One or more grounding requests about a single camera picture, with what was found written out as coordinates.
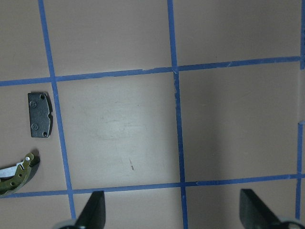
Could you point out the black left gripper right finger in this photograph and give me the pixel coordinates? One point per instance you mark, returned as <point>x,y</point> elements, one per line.
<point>255,214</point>

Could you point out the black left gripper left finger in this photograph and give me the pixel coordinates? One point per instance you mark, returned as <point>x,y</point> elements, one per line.
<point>93,214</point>

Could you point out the black brake pad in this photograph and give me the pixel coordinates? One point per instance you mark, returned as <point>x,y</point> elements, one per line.
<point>40,114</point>

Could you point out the green brake shoe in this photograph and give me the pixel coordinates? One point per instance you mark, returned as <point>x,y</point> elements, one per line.
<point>15,177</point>

